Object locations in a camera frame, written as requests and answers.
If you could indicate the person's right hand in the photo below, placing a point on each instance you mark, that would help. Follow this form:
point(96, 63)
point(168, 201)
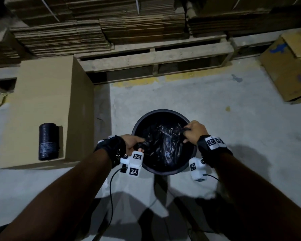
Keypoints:
point(195, 131)

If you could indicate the person's left hand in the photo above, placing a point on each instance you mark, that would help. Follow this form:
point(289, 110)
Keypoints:
point(131, 143)

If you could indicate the round black bin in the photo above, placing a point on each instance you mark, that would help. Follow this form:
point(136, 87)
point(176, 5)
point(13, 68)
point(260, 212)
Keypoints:
point(163, 116)

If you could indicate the roll of black bags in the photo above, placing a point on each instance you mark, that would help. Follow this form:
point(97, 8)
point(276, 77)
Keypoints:
point(49, 141)

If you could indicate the person's right forearm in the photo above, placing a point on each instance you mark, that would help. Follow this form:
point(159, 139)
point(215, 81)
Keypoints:
point(261, 198)

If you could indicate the person's left forearm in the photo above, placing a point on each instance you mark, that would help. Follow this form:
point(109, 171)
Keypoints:
point(65, 195)

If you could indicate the wooden pallet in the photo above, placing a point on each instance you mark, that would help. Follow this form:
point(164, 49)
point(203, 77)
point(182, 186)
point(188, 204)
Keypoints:
point(2, 72)
point(255, 40)
point(155, 57)

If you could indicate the large plain cardboard box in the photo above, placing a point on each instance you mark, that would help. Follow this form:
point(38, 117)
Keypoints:
point(42, 97)

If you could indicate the cardboard box with blue tape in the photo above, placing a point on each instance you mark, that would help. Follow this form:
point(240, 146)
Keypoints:
point(286, 72)

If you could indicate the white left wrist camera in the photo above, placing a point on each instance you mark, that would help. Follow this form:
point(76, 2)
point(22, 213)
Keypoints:
point(134, 164)

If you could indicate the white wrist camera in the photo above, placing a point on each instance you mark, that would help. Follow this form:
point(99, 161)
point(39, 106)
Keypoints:
point(197, 170)
point(134, 164)

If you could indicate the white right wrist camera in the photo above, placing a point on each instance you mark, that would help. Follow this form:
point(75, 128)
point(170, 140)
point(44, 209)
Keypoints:
point(197, 170)

